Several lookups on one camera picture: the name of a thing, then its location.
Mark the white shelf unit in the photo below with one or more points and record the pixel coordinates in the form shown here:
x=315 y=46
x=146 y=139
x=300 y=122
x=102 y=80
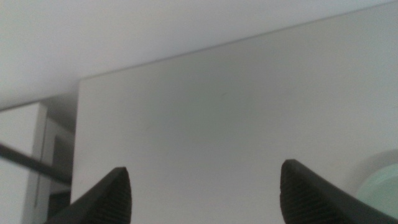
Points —
x=18 y=174

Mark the mint green shallow bowl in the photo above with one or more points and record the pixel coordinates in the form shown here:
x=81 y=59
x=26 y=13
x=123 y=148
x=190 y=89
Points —
x=381 y=189

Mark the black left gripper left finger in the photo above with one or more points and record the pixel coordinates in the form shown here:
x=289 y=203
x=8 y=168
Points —
x=105 y=202

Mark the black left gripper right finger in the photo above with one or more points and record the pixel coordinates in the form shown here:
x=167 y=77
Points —
x=311 y=199

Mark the dark bar beside shelf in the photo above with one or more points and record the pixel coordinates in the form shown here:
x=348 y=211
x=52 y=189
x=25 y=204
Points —
x=34 y=164

